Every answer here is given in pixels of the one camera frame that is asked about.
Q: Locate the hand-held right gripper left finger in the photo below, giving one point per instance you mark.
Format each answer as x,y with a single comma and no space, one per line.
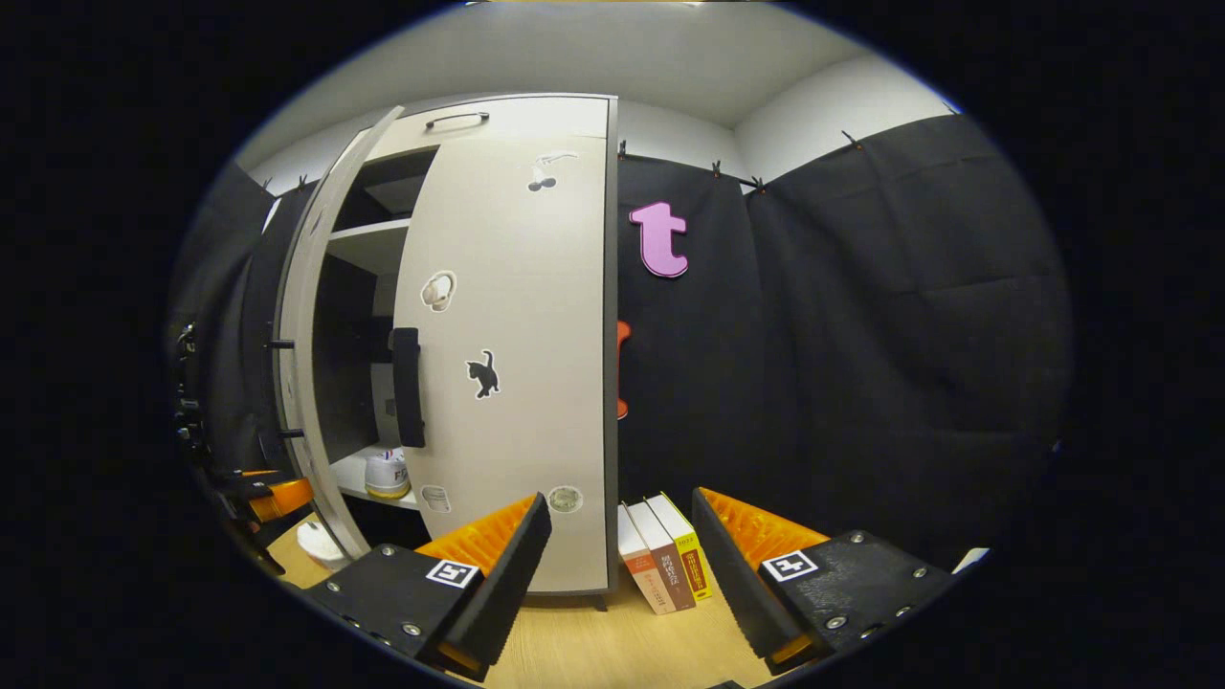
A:
500,593

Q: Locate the black backdrop cloth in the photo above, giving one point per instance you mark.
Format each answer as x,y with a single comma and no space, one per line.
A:
861,335

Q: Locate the yellow book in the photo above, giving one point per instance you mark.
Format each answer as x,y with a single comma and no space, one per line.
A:
691,555

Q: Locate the white round container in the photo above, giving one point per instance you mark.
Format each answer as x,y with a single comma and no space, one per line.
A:
321,545

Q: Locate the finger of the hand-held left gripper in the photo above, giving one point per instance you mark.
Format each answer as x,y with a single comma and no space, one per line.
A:
287,498

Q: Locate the red and white book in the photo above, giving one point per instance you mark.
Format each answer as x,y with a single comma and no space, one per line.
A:
639,565

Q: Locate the white and grey shoe cabinet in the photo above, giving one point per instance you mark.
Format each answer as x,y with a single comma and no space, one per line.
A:
345,354

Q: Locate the brown book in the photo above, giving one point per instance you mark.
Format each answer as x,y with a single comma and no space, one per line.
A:
665,560

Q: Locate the white canvas shoe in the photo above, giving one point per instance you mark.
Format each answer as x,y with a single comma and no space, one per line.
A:
388,474

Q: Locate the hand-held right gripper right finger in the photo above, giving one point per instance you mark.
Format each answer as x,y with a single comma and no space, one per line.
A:
737,584

